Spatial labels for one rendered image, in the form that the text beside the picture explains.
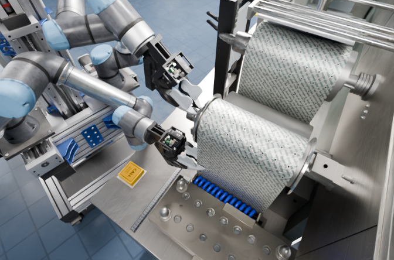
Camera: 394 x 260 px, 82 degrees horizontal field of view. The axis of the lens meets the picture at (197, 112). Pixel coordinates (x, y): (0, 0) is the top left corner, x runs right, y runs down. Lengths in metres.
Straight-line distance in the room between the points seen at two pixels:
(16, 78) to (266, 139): 0.69
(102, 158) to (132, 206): 1.00
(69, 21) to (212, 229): 0.67
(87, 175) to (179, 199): 1.18
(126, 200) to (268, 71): 0.65
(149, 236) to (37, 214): 1.38
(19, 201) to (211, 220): 1.76
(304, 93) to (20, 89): 0.78
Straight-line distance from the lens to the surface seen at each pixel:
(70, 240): 1.96
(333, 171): 0.57
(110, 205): 0.93
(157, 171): 0.93
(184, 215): 0.73
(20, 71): 0.84
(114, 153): 1.85
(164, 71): 0.52
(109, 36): 0.67
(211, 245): 0.72
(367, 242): 0.38
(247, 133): 0.53
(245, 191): 0.69
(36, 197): 2.20
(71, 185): 1.85
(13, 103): 0.82
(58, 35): 0.68
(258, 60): 0.65
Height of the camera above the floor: 1.74
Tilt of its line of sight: 51 degrees down
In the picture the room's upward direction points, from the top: straight up
